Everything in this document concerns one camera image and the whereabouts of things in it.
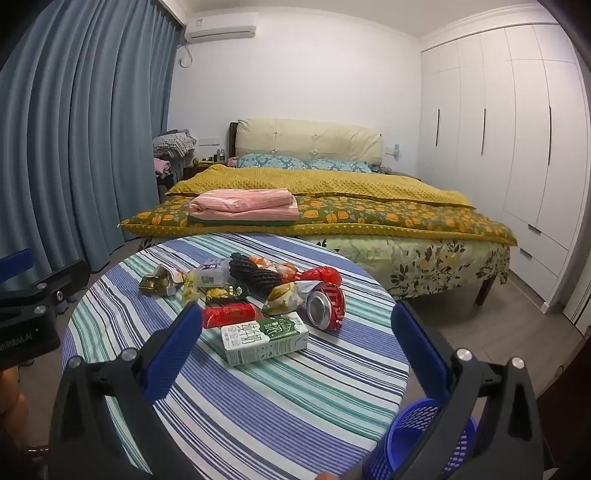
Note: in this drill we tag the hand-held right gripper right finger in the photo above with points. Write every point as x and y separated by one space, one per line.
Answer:
420 350

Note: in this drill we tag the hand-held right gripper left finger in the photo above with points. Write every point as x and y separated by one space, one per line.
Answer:
171 355

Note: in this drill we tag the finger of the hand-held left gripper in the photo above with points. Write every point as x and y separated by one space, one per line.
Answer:
14 266
64 277

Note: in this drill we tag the red packet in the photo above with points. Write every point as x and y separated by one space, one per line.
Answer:
228 316

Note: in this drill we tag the yellow green snack packet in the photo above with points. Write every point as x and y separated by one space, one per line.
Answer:
190 287

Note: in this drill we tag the gold foil wrapper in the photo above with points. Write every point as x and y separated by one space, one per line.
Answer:
157 281

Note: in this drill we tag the small green yellow packet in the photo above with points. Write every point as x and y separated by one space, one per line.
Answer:
226 293

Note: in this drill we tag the blue plastic basket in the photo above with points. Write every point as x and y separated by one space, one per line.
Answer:
406 438

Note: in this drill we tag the translucent white plastic bag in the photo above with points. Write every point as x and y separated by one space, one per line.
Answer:
212 273

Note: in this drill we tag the crushed red can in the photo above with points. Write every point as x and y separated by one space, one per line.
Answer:
325 307

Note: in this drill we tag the black foam net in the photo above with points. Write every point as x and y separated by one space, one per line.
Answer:
251 272

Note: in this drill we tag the red wrapper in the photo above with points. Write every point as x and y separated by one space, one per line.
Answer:
323 275

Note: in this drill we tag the burger print snack bag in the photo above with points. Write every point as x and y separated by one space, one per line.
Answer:
286 297

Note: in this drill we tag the clear bag with orange contents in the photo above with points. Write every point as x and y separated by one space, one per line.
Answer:
277 268

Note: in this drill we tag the person's left forearm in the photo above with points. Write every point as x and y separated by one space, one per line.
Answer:
10 392

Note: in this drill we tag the person's right hand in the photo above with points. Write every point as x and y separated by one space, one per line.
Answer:
329 476

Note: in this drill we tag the dark wooden bed leg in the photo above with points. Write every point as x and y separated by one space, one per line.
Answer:
482 290

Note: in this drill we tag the striped tablecloth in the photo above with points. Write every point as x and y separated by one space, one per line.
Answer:
286 406

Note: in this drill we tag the orange floral quilt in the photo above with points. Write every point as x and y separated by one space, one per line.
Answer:
392 214

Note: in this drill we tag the blue curtain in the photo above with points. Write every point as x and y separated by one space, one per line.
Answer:
83 138

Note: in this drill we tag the pink cloth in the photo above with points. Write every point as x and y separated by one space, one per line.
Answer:
161 166

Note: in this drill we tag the grey chair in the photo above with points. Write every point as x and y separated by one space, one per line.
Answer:
175 177

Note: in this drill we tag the green folded cloth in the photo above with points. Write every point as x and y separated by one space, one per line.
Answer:
240 223

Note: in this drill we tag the pink folded blanket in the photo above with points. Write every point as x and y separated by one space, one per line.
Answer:
244 203

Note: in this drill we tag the pile of grey clothes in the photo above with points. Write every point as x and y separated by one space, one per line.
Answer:
174 143

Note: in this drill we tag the dark wooden nightstand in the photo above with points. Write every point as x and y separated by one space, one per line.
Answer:
203 168

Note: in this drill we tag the yellow dotted blanket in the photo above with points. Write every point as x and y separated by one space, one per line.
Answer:
323 182

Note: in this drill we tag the small bottle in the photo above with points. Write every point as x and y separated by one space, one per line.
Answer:
220 156

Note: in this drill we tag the teal floral pillow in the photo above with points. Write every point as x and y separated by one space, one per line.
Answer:
272 161
339 166

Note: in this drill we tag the white wardrobe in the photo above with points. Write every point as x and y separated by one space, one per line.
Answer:
503 138

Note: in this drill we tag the beige padded headboard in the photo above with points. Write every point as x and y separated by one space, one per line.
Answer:
304 138

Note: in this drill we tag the white air conditioner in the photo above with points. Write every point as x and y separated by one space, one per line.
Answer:
220 26

